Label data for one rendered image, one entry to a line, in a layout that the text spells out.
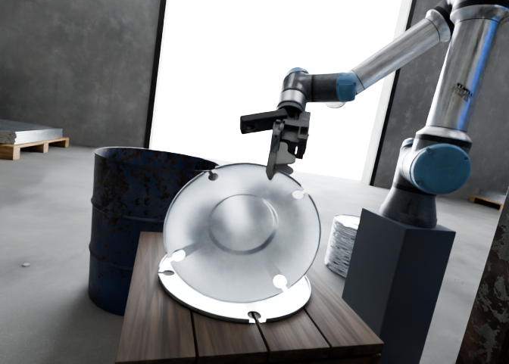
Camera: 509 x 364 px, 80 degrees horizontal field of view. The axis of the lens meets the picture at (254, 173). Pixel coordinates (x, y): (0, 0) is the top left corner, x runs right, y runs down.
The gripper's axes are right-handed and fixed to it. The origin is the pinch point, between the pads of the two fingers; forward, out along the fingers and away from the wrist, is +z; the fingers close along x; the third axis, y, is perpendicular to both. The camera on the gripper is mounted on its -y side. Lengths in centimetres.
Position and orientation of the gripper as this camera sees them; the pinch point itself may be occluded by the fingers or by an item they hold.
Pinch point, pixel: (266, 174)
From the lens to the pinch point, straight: 63.6
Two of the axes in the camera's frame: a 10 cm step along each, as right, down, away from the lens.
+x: -0.3, 6.0, 8.0
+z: -2.1, 7.8, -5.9
